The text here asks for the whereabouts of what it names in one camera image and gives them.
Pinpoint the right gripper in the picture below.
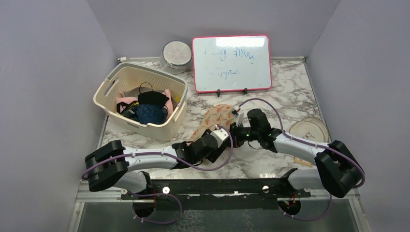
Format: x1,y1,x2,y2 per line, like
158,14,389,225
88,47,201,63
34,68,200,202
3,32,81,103
223,121,261,148

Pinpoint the floral mesh laundry bag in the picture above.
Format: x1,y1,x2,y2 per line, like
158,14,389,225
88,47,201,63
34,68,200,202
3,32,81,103
189,104,236,141

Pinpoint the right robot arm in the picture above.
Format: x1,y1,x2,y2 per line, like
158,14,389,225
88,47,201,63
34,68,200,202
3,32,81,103
229,109,365,198

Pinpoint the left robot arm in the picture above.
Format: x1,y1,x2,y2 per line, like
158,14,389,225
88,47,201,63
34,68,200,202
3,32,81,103
81,128,234,199

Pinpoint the black bra in basket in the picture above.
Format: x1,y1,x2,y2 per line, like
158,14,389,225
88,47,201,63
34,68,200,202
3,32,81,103
138,82,170,107

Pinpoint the cream plastic laundry basket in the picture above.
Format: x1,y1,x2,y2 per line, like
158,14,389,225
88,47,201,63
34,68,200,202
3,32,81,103
93,62,188,141

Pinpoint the pink garment in basket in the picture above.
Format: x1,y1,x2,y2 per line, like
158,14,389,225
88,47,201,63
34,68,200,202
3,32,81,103
116,87,177,116

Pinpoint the small yellow notepad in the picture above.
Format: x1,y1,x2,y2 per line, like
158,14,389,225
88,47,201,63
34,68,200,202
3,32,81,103
294,157,314,167

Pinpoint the blue lace garment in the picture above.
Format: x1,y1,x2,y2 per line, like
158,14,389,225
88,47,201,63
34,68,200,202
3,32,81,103
127,104,168,125

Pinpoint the pink framed whiteboard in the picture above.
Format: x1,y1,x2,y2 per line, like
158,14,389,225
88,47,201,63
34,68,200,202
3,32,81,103
192,34,272,93

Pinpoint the round white disc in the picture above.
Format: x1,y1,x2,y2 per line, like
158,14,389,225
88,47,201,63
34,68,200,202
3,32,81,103
288,117,329,143

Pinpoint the white round mesh container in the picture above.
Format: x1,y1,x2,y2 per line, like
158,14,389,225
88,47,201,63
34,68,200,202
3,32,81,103
160,41,192,75

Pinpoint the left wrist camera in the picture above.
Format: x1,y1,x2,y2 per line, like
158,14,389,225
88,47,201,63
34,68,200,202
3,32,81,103
212,125,229,145

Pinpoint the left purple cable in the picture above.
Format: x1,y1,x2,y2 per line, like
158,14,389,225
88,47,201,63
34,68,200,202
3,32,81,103
81,124,234,225

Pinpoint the purple cable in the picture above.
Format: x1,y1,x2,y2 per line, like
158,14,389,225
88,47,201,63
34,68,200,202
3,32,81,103
235,98,366,222
81,124,234,225

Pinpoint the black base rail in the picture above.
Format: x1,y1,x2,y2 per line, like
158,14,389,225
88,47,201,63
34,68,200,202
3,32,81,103
76,178,359,218

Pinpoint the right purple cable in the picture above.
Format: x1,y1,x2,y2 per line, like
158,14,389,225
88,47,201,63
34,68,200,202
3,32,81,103
235,98,366,222

